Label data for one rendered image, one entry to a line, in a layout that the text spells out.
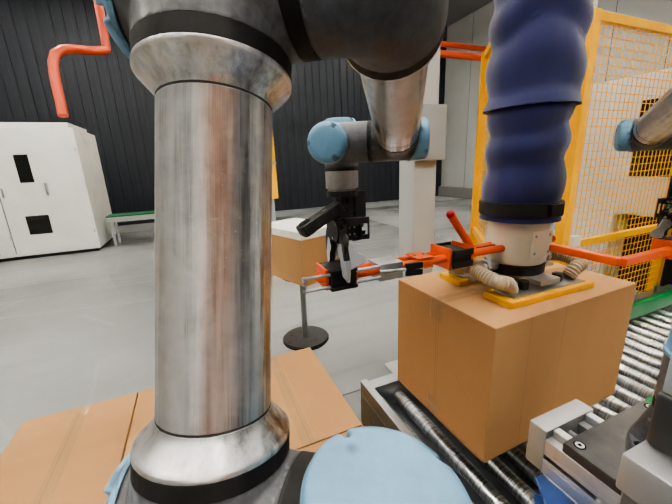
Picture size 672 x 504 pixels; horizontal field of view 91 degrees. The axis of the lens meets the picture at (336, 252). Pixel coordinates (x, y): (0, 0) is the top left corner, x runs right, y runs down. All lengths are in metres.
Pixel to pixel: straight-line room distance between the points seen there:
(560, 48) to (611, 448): 0.84
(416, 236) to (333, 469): 1.89
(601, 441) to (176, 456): 0.62
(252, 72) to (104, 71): 11.35
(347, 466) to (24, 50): 11.95
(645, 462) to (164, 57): 0.44
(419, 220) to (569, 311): 1.19
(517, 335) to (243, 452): 0.79
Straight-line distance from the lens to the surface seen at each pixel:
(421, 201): 2.08
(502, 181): 1.04
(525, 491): 1.28
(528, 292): 1.06
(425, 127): 0.63
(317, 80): 12.20
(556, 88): 1.05
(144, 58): 0.28
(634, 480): 0.37
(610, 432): 0.75
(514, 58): 1.05
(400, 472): 0.28
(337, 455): 0.28
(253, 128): 0.26
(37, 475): 1.60
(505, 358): 0.95
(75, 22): 11.92
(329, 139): 0.62
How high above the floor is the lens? 1.47
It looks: 15 degrees down
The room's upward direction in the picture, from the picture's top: 2 degrees counter-clockwise
